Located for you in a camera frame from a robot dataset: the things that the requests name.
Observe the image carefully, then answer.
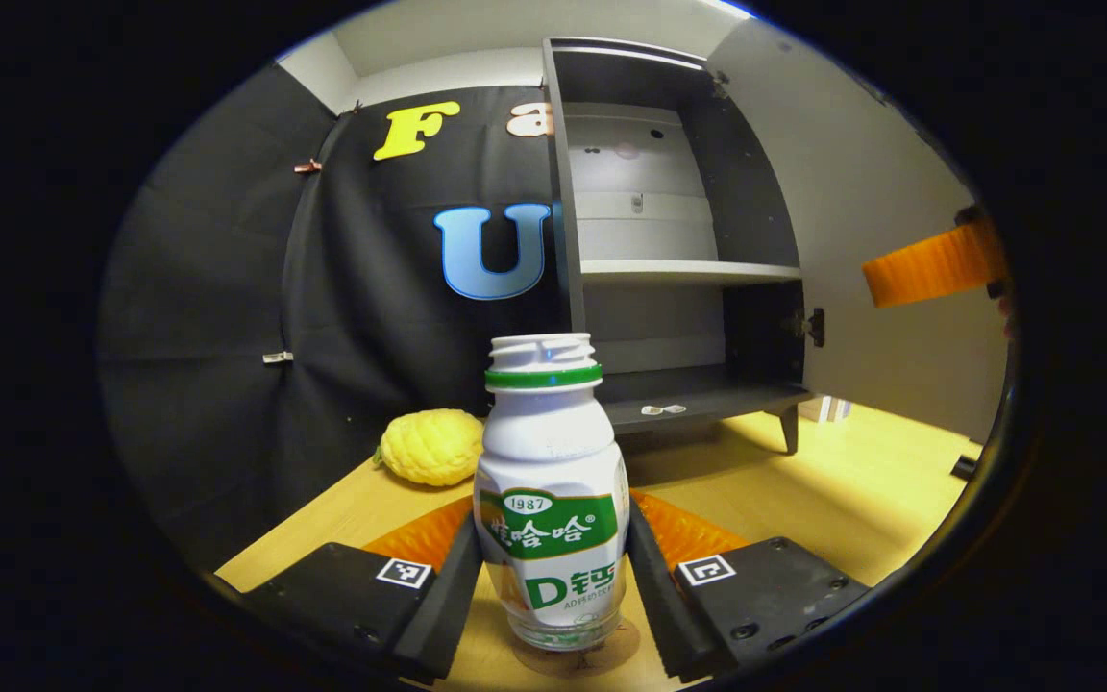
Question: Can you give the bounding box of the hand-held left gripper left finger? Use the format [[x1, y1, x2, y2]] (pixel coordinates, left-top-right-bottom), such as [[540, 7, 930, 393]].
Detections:
[[244, 509, 485, 685]]

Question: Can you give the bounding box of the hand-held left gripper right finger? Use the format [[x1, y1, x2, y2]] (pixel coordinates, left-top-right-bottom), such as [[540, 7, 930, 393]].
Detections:
[[626, 490, 872, 681]]

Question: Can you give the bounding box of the beige cabinet door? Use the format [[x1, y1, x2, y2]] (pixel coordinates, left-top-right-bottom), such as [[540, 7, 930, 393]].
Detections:
[[705, 17, 1011, 445]]

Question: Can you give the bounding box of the round brown coaster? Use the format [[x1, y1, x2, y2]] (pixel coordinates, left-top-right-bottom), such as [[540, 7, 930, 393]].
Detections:
[[513, 620, 642, 680]]

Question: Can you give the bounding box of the white bottle green label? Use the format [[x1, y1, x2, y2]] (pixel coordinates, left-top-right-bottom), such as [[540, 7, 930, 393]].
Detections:
[[473, 333, 631, 653]]

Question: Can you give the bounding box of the yellow toy lemon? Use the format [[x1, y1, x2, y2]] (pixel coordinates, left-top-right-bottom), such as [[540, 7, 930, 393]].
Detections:
[[376, 408, 486, 488]]

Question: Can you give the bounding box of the black backdrop cloth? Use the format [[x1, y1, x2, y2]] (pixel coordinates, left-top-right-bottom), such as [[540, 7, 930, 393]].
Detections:
[[97, 62, 574, 578]]

